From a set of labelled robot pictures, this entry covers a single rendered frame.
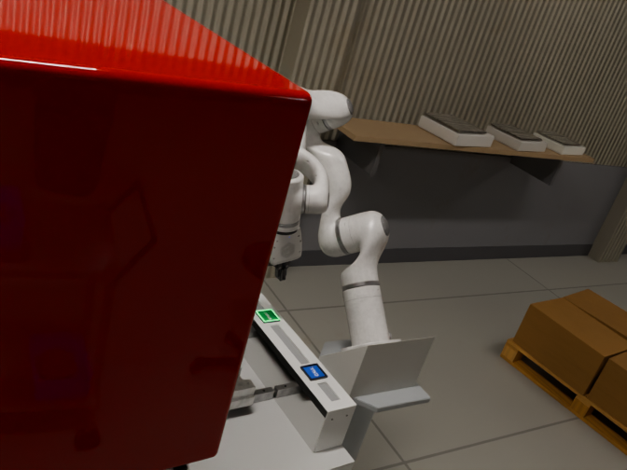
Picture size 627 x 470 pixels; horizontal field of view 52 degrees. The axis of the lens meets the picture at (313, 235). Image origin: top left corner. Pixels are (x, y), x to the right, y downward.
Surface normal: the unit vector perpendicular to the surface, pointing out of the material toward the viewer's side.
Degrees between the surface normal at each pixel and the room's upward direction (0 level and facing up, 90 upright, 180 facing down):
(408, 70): 90
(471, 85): 90
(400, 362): 90
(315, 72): 90
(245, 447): 0
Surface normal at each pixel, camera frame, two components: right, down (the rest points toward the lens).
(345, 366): -0.84, 0.01
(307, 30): 0.47, 0.49
